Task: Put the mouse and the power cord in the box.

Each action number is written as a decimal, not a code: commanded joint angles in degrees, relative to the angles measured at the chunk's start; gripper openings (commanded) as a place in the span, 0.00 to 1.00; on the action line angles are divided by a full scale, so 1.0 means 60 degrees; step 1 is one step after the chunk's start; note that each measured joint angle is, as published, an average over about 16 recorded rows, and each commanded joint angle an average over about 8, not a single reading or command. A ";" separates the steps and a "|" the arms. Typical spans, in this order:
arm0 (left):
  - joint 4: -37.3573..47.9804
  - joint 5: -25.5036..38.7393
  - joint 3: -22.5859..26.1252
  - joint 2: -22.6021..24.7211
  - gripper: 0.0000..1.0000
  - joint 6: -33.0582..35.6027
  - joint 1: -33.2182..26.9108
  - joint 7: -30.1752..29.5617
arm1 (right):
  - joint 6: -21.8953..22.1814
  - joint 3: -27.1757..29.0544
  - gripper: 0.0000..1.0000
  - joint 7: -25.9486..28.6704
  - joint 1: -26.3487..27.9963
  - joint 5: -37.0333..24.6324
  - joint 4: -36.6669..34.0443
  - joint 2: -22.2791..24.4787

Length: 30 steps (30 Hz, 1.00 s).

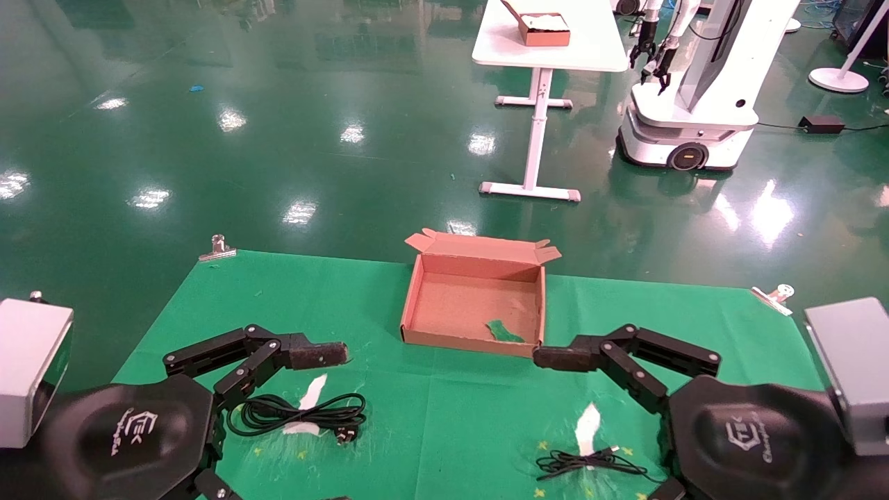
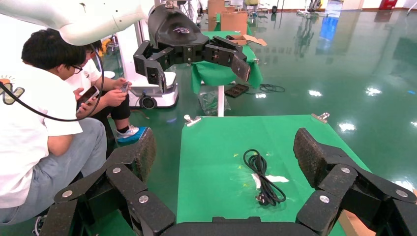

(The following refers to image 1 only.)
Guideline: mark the white pedestal table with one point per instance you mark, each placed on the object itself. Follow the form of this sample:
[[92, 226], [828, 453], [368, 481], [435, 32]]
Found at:
[[555, 52]]

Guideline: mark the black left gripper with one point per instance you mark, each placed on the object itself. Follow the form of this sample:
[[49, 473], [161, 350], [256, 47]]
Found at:
[[125, 437]]

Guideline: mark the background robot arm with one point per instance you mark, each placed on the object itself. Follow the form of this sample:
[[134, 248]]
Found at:
[[665, 64], [644, 48]]

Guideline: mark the small brown cardboard box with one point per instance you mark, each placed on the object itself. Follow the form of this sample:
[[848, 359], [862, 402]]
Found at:
[[549, 35]]

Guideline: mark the black equipment case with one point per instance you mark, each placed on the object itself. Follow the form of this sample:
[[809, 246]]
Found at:
[[851, 21]]

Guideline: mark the white stand base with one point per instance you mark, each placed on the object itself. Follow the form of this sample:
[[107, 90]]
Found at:
[[837, 80]]

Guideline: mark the white packing material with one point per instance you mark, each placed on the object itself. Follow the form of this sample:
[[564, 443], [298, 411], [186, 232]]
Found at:
[[545, 21]]

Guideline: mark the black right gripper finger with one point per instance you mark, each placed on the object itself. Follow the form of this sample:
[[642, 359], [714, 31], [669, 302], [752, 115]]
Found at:
[[566, 357]]

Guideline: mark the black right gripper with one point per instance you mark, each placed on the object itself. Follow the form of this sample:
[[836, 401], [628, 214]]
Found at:
[[757, 444]]

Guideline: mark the white wheeled background robot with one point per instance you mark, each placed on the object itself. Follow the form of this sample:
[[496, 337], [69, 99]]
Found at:
[[694, 118]]

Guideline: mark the silver binder clip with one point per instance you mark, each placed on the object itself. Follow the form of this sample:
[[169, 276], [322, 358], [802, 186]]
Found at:
[[217, 251], [771, 298]]

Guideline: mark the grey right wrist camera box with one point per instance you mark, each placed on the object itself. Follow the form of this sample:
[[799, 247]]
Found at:
[[854, 368]]

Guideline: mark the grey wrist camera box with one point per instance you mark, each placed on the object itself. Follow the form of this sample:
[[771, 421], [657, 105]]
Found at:
[[854, 368], [31, 368]]

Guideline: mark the open brown cardboard box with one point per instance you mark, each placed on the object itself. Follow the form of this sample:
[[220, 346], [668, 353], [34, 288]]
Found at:
[[451, 305]]

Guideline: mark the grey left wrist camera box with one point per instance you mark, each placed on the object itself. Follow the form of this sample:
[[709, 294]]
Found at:
[[31, 368]]

